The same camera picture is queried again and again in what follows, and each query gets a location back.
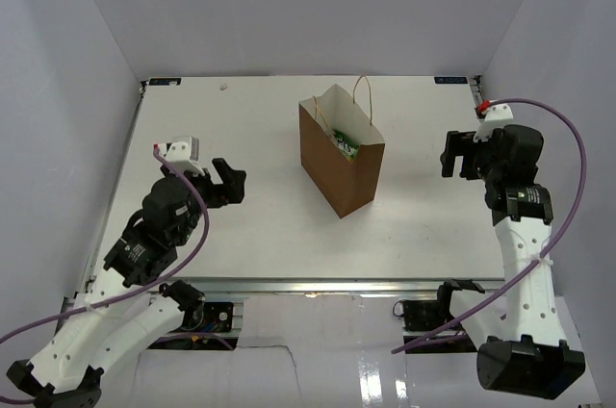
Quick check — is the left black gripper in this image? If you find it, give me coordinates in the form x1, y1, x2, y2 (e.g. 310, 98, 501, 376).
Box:
161, 157, 245, 245

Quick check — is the green snack packet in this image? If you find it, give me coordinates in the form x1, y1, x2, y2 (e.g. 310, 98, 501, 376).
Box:
331, 129, 360, 162

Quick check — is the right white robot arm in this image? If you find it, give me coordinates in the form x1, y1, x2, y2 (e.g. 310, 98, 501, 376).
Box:
434, 125, 586, 400

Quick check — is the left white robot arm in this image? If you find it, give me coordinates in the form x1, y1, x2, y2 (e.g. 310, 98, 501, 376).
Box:
7, 158, 246, 407

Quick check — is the brown paper bag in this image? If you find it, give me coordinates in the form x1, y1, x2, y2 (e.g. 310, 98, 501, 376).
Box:
298, 75, 385, 218

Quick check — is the blue label right corner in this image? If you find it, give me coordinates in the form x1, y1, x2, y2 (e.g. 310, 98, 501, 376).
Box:
434, 76, 468, 85

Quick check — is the blue label corner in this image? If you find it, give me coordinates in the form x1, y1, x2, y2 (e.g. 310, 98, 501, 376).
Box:
434, 76, 468, 85
147, 77, 182, 86

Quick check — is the blue label left corner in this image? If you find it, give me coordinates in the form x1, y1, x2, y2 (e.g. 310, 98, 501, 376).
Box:
147, 77, 182, 86

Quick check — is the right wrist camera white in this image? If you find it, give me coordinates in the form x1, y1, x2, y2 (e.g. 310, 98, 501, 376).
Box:
474, 101, 513, 142

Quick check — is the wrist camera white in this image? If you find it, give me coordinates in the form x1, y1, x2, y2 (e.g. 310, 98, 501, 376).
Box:
153, 136, 205, 176
474, 101, 513, 142

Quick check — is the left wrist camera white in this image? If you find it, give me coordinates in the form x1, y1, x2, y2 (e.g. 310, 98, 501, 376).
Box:
153, 136, 205, 176

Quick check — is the aluminium front rail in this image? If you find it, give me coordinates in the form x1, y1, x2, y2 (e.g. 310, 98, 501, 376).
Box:
71, 277, 504, 296

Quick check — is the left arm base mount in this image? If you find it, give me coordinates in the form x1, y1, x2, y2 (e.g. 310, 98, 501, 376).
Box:
186, 302, 235, 333

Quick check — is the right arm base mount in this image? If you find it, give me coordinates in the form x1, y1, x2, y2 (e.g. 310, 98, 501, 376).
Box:
392, 300, 451, 332

